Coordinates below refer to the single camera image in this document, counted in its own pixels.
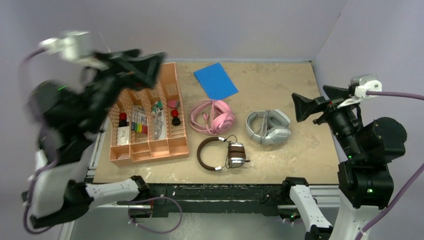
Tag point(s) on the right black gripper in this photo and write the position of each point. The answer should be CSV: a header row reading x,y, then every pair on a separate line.
x,y
306,107

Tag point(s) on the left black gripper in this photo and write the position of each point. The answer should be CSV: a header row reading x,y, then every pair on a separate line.
x,y
147,68

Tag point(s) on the grey over-ear headphones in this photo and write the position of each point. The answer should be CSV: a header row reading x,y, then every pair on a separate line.
x,y
273,130

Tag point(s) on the pink wired headphones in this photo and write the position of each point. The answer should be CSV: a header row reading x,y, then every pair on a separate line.
x,y
212,117

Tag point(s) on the brown on-ear headphones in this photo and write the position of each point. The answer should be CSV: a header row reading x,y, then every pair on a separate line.
x,y
236,153

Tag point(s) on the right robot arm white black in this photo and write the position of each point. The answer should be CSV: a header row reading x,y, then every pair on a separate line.
x,y
364,180

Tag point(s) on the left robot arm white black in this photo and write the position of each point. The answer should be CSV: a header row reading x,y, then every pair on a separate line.
x,y
66,118

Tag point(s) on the green white glue stick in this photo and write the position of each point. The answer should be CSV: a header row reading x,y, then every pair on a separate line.
x,y
156,107

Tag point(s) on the pink grey eraser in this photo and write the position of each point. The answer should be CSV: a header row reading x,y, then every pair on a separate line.
x,y
173,104

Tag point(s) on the peach plastic desk organizer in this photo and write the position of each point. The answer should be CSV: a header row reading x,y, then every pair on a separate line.
x,y
128,147

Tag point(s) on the colourful marker set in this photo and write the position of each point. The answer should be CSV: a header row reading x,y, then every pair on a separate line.
x,y
139,128

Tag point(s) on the clear ruler pack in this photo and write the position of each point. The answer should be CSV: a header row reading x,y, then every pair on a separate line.
x,y
159,125

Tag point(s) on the red black stamp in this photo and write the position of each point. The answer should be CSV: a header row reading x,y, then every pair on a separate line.
x,y
175,118

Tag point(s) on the blue notebook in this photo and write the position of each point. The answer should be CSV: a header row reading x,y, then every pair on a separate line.
x,y
215,82

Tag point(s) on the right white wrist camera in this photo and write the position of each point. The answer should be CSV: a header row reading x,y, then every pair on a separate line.
x,y
358,88

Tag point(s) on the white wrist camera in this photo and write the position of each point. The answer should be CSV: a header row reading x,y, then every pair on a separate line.
x,y
74,47
358,88

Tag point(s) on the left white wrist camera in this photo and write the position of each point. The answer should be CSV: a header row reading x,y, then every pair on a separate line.
x,y
74,47

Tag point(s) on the black base frame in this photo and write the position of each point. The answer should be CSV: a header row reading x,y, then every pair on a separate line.
x,y
219,198

